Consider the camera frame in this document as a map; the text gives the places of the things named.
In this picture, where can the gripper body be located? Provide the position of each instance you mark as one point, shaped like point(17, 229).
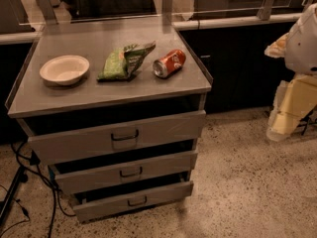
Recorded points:
point(303, 52)

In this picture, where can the grey bottom drawer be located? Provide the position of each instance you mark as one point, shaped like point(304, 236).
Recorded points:
point(126, 202)

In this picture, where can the grey drawer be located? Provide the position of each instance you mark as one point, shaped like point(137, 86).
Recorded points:
point(126, 202)
point(81, 181)
point(97, 141)

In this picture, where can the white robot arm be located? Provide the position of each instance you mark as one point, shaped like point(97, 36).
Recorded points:
point(298, 47)

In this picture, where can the grey drawer cabinet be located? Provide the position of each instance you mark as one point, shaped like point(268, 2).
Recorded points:
point(42, 107)

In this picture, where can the grey middle drawer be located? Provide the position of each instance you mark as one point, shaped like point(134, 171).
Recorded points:
point(81, 181)

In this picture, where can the grey top drawer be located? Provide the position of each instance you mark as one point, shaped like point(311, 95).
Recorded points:
point(97, 141)

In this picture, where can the red soda can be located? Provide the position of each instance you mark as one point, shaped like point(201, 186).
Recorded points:
point(169, 64)

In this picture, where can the green chip bag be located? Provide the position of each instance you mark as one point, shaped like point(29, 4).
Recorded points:
point(123, 62)

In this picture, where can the white paper bowl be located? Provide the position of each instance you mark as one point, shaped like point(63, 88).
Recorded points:
point(65, 70)

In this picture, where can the person in dark clothes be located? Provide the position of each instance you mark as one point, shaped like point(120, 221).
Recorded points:
point(85, 9)

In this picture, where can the black tripod leg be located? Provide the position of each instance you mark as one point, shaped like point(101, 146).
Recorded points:
point(18, 178)

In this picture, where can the white horizontal rail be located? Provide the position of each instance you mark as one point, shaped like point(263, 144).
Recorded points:
point(29, 37)

